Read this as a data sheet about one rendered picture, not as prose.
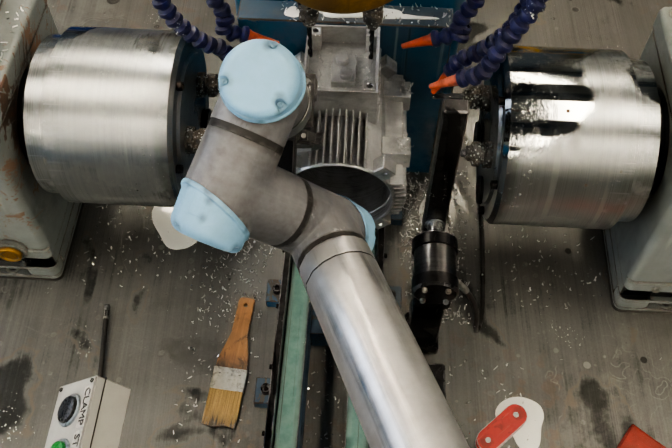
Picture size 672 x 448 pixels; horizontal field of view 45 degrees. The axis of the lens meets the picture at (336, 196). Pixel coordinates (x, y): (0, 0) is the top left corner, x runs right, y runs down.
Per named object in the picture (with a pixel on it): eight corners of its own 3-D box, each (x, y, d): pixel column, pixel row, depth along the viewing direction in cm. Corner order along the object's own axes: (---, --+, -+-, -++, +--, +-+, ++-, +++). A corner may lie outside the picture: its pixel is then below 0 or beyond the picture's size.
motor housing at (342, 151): (283, 125, 130) (276, 40, 115) (402, 130, 130) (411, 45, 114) (272, 231, 119) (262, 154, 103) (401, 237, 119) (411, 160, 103)
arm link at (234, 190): (282, 272, 78) (326, 167, 79) (189, 240, 71) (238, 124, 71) (238, 250, 84) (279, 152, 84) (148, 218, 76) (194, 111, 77)
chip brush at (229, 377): (232, 297, 127) (231, 295, 126) (263, 301, 126) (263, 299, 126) (200, 426, 115) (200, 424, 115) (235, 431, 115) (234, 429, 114)
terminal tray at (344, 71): (307, 60, 118) (305, 23, 112) (380, 62, 117) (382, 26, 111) (300, 124, 111) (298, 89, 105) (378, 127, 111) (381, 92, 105)
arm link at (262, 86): (197, 107, 71) (234, 18, 72) (218, 126, 82) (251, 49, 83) (279, 140, 71) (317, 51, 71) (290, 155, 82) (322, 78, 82)
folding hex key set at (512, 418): (486, 460, 113) (488, 456, 111) (470, 442, 114) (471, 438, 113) (529, 420, 116) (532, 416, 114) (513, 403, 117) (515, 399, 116)
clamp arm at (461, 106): (422, 215, 112) (442, 93, 91) (444, 216, 112) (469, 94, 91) (422, 237, 110) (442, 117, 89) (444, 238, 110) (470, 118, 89)
